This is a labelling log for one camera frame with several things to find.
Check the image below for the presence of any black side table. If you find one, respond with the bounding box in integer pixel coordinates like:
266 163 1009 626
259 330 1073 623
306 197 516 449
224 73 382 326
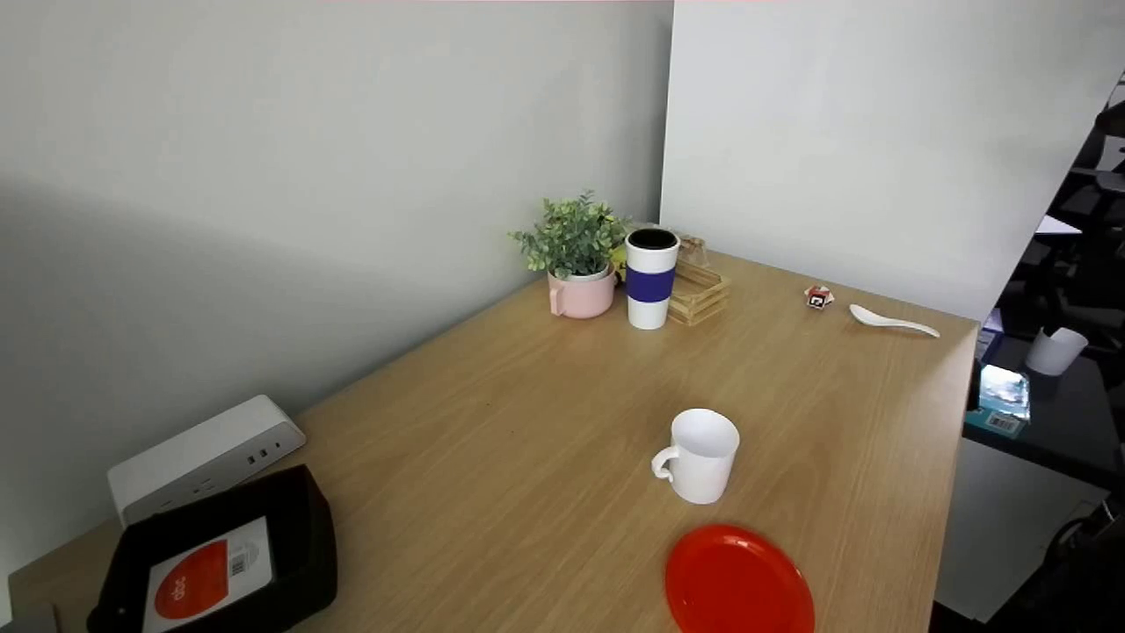
960 330 1125 493

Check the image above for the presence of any green plant in pink pot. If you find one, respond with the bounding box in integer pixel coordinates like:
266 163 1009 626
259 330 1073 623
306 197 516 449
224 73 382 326
511 190 637 324

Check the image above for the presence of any teal packet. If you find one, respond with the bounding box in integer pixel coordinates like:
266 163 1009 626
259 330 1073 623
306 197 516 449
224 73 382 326
971 362 1039 444

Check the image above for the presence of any black tray with red label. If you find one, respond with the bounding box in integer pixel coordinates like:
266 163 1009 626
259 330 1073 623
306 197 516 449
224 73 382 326
85 460 341 633

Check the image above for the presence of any wooden slat crate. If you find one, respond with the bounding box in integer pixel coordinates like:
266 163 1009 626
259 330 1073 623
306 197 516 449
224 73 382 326
666 264 734 330

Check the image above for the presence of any white cup with handle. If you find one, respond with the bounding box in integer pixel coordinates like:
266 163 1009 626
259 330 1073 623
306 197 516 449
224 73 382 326
651 403 746 510

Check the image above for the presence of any white spoon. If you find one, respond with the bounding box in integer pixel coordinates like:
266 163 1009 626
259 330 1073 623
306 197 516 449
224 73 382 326
846 300 946 344

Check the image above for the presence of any white tumbler with blue sleeve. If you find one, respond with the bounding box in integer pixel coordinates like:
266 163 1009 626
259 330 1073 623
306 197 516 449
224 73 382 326
624 224 687 335

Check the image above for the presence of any clear plastic bag of snacks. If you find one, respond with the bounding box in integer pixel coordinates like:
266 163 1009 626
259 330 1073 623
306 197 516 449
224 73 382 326
675 235 714 273

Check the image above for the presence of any small white plastic cup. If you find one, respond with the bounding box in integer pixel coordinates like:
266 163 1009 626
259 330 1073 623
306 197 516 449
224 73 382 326
1022 324 1095 379

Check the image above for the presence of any white rectangular device box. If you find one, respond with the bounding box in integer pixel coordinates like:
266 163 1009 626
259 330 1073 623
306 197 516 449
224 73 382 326
105 391 311 528

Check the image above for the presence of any white card with red circle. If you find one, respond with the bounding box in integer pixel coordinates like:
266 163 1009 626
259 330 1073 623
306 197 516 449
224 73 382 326
141 514 279 633

